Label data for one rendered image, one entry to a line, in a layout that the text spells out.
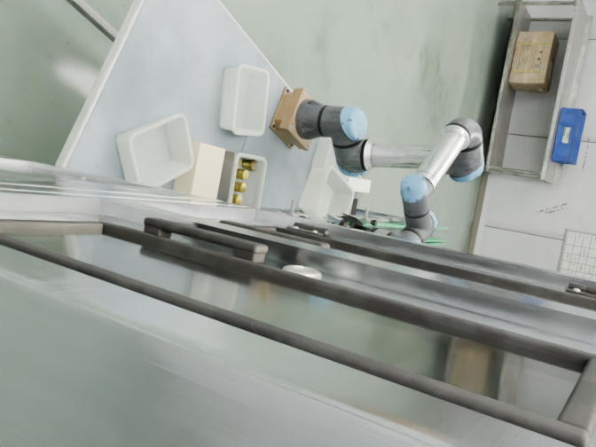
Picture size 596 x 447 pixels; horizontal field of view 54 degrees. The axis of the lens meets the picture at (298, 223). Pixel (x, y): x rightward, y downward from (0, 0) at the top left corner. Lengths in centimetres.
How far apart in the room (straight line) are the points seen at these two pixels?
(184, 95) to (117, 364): 162
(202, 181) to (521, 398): 157
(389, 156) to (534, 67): 536
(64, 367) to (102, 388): 2
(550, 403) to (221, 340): 17
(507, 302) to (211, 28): 156
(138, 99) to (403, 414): 156
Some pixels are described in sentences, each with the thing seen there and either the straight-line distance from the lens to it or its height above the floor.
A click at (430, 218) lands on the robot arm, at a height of 145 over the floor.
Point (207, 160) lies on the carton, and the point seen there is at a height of 83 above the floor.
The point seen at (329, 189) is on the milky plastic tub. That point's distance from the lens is 201.
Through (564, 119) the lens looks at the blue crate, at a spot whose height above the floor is 94.
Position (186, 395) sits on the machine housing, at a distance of 22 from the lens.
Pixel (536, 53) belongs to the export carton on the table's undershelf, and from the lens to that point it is 743.
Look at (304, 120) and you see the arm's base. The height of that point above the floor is 87.
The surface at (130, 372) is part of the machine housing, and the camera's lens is 24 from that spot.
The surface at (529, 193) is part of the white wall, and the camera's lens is 781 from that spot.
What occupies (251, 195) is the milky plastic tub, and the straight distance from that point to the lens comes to 206.
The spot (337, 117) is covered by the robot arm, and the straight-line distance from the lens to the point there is 210.
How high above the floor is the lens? 202
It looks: 31 degrees down
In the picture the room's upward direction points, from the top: 102 degrees clockwise
